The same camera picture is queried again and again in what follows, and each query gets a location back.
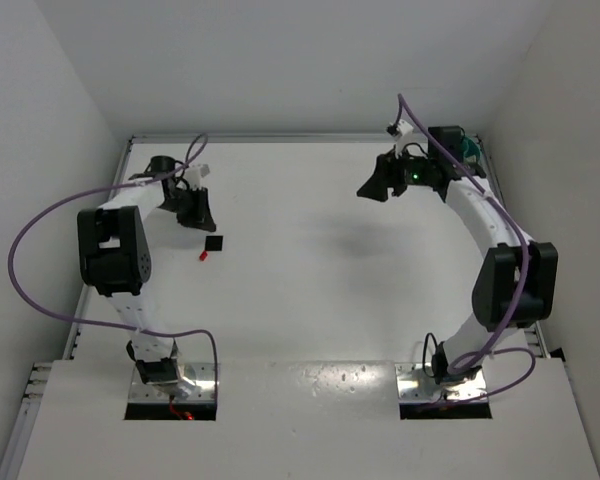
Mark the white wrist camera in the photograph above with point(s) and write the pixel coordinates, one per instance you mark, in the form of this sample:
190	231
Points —
401	133
195	175

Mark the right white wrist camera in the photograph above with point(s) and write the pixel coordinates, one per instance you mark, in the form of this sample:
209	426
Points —
401	133

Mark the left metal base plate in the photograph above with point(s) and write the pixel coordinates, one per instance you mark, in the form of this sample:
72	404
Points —
197	387

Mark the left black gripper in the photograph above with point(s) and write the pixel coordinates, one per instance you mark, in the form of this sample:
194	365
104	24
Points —
196	208

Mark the teal divided round container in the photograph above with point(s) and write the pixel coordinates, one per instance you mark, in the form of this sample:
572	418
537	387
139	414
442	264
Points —
471	151

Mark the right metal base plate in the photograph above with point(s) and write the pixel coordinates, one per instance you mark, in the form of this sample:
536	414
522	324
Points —
416	385

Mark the metal base plate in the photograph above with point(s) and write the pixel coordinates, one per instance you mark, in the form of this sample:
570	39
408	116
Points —
197	387
416	385

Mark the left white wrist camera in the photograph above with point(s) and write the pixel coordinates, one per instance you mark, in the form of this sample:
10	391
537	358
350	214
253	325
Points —
195	175

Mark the black square lego plate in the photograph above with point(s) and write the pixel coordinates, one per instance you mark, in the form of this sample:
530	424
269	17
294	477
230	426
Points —
213	243

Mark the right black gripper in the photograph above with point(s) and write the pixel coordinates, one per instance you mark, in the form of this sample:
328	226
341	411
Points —
390	174

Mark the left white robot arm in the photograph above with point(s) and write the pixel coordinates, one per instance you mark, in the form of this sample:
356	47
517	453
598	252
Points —
115	258

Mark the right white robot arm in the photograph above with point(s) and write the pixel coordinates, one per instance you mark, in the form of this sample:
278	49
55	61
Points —
515	285

